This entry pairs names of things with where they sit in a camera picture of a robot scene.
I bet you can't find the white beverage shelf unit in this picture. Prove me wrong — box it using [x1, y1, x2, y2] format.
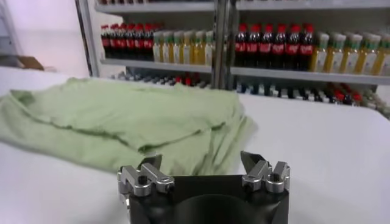
[74, 0, 228, 91]
[225, 0, 390, 119]

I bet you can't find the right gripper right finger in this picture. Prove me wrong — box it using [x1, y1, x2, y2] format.
[239, 150, 291, 194]

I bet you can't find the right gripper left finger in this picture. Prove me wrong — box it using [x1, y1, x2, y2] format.
[117, 153, 176, 197]

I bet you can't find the red cap cola bottle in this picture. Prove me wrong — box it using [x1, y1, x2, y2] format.
[235, 23, 249, 68]
[109, 24, 119, 59]
[118, 24, 128, 60]
[286, 24, 302, 71]
[260, 23, 275, 69]
[273, 23, 288, 70]
[126, 23, 137, 60]
[100, 24, 111, 58]
[247, 23, 262, 68]
[300, 24, 315, 71]
[144, 23, 154, 61]
[135, 23, 145, 61]

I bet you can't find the green polo shirt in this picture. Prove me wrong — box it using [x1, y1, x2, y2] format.
[0, 77, 258, 177]

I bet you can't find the brown cardboard box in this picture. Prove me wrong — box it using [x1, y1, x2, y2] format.
[18, 56, 45, 71]

